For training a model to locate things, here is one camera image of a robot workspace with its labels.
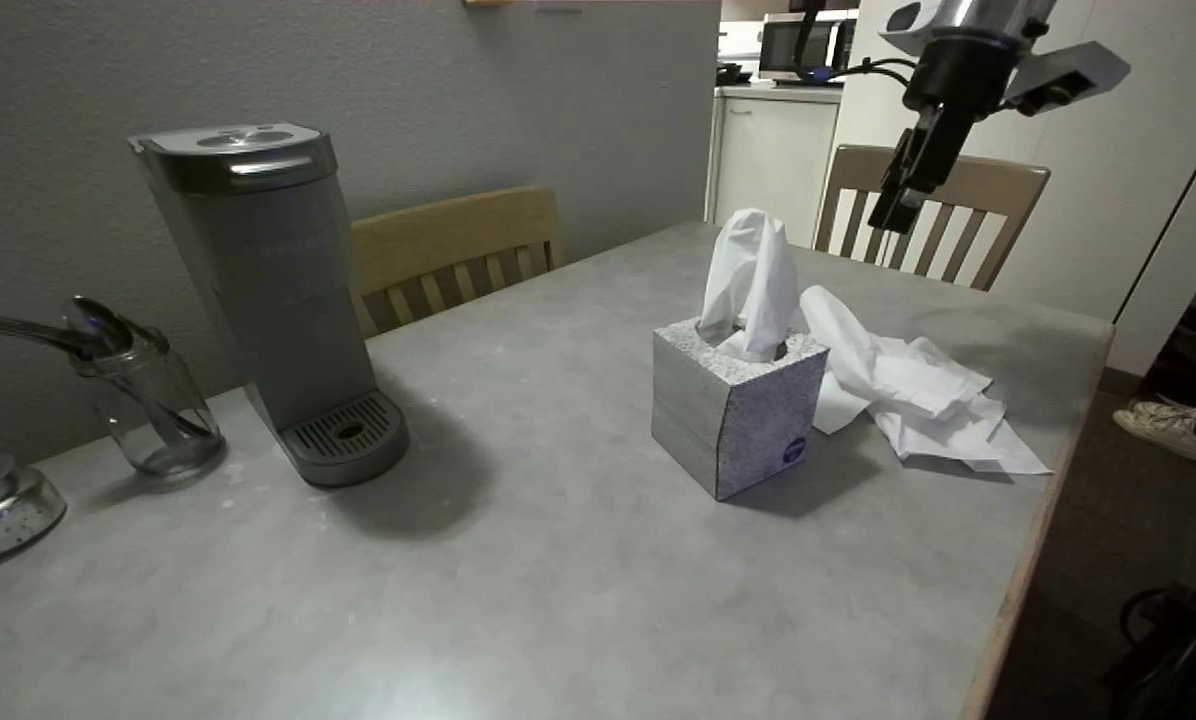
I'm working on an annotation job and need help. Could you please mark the glass utensil jar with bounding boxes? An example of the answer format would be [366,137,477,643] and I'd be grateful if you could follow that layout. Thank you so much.
[66,332,233,481]

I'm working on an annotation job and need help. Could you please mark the dark tangled floor object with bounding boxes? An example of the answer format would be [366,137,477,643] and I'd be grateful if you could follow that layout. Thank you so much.
[1104,535,1196,720]

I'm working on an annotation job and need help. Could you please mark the wooden chair slatted backrest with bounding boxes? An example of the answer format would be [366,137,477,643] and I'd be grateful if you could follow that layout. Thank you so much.
[813,139,1055,295]

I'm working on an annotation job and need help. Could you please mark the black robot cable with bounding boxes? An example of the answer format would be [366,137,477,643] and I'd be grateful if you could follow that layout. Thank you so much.
[831,52,925,95]

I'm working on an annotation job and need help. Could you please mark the white tissue in box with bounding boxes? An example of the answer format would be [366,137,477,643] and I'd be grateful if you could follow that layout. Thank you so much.
[692,205,805,367]

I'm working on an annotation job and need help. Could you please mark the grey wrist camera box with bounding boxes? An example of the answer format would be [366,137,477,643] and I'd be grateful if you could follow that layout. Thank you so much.
[998,34,1136,118]

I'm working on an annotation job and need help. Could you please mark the wooden chair solid backrest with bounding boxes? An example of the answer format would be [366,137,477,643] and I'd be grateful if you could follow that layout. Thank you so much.
[347,179,562,338]

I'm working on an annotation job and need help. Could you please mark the cube tissue box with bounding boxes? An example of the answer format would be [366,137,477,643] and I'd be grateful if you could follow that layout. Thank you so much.
[648,317,831,505]

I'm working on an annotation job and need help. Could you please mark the white sneaker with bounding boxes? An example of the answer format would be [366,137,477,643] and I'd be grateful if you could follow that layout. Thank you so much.
[1108,395,1196,468]

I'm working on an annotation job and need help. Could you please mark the microwave oven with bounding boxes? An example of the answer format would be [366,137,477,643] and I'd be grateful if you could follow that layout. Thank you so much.
[755,7,862,79]

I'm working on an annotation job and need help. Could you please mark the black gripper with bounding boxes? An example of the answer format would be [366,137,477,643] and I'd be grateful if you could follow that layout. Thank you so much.
[868,30,1029,240]

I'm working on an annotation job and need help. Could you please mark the grey coffee maker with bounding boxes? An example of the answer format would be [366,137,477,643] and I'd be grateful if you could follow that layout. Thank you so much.
[122,118,411,492]

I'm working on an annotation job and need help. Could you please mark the white counter cabinet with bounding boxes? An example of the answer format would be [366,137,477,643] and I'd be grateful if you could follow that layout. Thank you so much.
[704,79,848,253]

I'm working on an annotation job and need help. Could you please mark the crumpled white tissue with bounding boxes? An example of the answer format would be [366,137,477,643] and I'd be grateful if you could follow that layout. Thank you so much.
[813,332,1010,465]
[871,395,1055,484]

